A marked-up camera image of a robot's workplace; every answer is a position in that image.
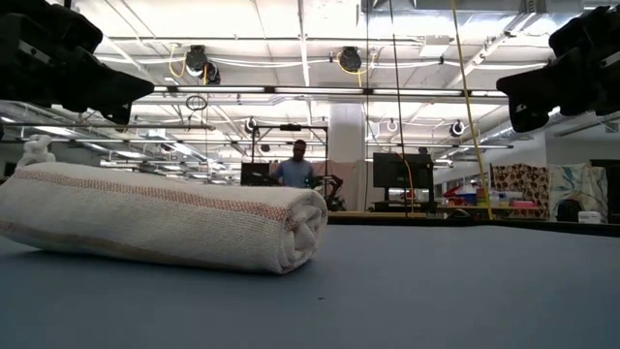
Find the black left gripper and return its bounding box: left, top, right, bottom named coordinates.
left=0, top=0, right=156, bottom=126

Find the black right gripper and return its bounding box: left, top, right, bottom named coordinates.
left=495, top=4, right=620, bottom=134

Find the white towel with red stripes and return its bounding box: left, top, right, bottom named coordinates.
left=0, top=161, right=330, bottom=276

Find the brown floral patterned cloth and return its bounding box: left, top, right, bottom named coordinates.
left=490, top=163, right=551, bottom=221

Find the leaf patterned cloth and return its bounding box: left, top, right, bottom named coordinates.
left=547, top=162, right=609, bottom=224

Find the dark rounded object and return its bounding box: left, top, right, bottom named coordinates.
left=555, top=198, right=583, bottom=224

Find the black monitor on stand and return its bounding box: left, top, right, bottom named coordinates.
left=371, top=151, right=436, bottom=217

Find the black panel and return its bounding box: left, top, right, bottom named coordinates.
left=239, top=161, right=272, bottom=187

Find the white round pillar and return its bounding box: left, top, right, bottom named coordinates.
left=328, top=102, right=366, bottom=165

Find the beige curtain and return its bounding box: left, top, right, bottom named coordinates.
left=312, top=160, right=363, bottom=213

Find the small black robot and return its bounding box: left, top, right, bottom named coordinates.
left=312, top=174, right=348, bottom=213

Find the yellow hanging cable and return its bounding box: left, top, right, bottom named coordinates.
left=450, top=0, right=495, bottom=221

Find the black ceiling cable loop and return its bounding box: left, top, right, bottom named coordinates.
left=184, top=93, right=210, bottom=112

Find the black ceiling cord reel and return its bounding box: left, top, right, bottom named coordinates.
left=337, top=45, right=364, bottom=75
left=183, top=44, right=223, bottom=86

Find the black hanging cable with coil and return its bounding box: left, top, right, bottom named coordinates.
left=388, top=0, right=410, bottom=217

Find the thin yellow cable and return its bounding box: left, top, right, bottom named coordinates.
left=394, top=152, right=417, bottom=214

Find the black overhead rig frame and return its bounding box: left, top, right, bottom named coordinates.
left=244, top=115, right=330, bottom=188

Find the long ceiling light rail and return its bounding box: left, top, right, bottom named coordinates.
left=152, top=84, right=510, bottom=98

